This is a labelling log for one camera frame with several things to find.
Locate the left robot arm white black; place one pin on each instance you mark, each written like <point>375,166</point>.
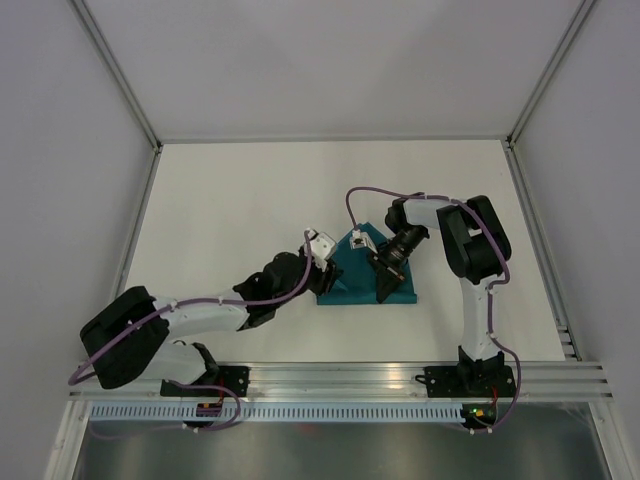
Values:
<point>142,336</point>

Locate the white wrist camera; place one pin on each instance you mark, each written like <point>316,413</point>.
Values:
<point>360,239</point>
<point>320,247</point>

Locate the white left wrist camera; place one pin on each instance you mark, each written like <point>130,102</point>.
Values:
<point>320,247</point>

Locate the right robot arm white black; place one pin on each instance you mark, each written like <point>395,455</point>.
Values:
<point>477,251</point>

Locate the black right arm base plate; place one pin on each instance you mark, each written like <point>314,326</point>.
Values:
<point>451,382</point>

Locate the white slotted cable duct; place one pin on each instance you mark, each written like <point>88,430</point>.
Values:
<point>336,412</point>

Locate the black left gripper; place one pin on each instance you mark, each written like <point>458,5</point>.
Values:
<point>326,279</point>

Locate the aluminium frame rail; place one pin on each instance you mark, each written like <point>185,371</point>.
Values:
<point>395,381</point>

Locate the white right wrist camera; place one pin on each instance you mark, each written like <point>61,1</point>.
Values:
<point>360,239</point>

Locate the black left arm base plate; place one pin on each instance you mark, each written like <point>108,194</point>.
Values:
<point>235,379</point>

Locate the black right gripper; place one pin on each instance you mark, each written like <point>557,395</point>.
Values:
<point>388,274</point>

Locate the teal cloth napkin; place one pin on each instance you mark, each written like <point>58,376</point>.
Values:
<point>357,283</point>

